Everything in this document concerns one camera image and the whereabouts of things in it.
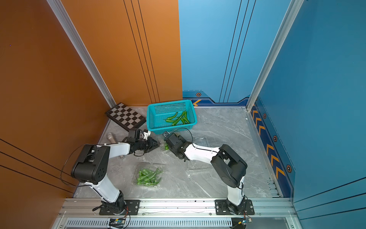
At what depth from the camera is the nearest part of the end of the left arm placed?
31.0 inches

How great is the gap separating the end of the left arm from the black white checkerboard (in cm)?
25

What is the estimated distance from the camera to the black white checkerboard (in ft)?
3.52
